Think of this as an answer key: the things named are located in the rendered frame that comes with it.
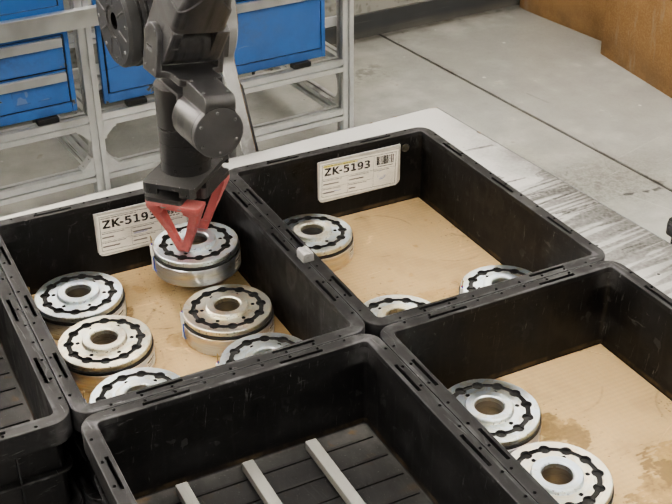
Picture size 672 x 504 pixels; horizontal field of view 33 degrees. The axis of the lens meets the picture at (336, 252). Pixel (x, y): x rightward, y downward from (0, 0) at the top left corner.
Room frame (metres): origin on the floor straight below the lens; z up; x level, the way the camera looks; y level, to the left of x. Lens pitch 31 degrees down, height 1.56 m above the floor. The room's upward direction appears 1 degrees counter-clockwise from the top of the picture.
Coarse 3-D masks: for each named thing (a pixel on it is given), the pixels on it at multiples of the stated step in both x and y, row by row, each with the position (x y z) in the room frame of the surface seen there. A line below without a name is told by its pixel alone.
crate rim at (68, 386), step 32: (128, 192) 1.21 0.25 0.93; (0, 224) 1.14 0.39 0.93; (256, 224) 1.13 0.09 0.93; (0, 256) 1.06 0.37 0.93; (288, 256) 1.06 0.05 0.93; (320, 288) 0.99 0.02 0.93; (32, 320) 0.94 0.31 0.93; (352, 320) 0.93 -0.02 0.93; (288, 352) 0.88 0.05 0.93; (64, 384) 0.83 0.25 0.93; (160, 384) 0.83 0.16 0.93
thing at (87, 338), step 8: (96, 328) 1.01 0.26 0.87; (104, 328) 1.01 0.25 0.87; (112, 328) 1.01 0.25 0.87; (120, 328) 1.01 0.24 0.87; (88, 336) 1.00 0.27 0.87; (120, 336) 1.00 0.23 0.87; (88, 344) 0.98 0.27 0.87; (96, 344) 0.98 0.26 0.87; (112, 344) 0.98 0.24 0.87; (120, 344) 0.98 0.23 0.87; (96, 352) 0.97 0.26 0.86; (104, 352) 0.97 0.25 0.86
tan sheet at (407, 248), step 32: (352, 224) 1.31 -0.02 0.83; (384, 224) 1.31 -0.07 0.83; (416, 224) 1.31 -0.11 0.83; (448, 224) 1.30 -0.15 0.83; (384, 256) 1.22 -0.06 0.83; (416, 256) 1.22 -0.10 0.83; (448, 256) 1.22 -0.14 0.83; (480, 256) 1.22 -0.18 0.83; (352, 288) 1.15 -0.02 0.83; (384, 288) 1.15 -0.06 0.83; (416, 288) 1.15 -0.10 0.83; (448, 288) 1.15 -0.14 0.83
